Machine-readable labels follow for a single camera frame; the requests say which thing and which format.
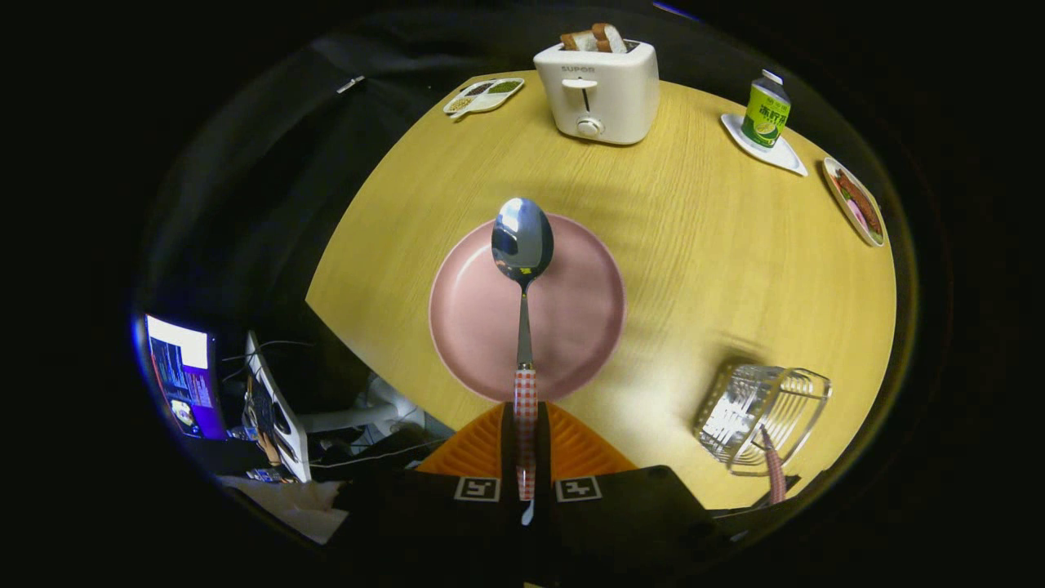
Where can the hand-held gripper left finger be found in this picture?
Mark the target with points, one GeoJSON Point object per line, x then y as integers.
{"type": "Point", "coordinates": [506, 445]}

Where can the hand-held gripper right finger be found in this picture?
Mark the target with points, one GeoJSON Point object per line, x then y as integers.
{"type": "Point", "coordinates": [544, 445]}

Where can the pink plate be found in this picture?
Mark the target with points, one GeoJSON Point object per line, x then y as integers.
{"type": "Point", "coordinates": [588, 318]}

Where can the silver laptop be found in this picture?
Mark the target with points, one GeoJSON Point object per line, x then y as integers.
{"type": "Point", "coordinates": [294, 441]}

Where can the computer monitor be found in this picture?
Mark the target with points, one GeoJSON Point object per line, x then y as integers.
{"type": "Point", "coordinates": [184, 376]}

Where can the white divided dish with beans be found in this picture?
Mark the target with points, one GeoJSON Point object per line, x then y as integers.
{"type": "Point", "coordinates": [490, 96]}

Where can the white toaster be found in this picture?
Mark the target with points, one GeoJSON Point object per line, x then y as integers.
{"type": "Point", "coordinates": [620, 90]}

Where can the white coaster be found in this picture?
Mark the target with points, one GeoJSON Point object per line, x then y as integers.
{"type": "Point", "coordinates": [784, 155]}

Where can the small silver clip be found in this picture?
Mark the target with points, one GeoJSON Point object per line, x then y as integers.
{"type": "Point", "coordinates": [351, 84]}

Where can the white plate with food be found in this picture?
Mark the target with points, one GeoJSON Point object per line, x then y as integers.
{"type": "Point", "coordinates": [857, 204]}

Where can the green label drink bottle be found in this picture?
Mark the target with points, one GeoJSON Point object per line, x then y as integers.
{"type": "Point", "coordinates": [766, 114]}

